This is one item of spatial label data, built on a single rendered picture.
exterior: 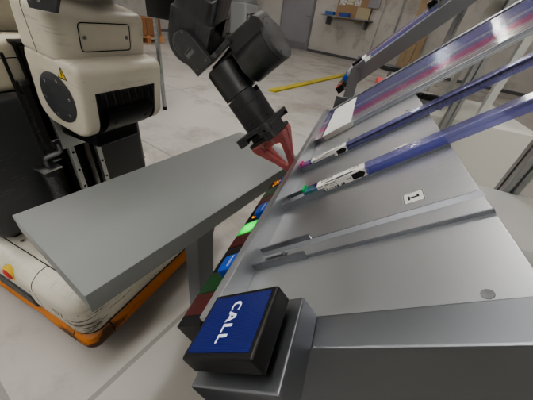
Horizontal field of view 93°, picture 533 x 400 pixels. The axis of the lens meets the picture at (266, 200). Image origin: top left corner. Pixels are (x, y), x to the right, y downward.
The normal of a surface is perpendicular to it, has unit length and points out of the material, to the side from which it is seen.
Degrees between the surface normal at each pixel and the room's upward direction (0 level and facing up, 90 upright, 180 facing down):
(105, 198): 0
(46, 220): 0
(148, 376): 0
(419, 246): 43
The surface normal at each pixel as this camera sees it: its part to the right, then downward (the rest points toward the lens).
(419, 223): -0.55, -0.78
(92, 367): 0.12, -0.80
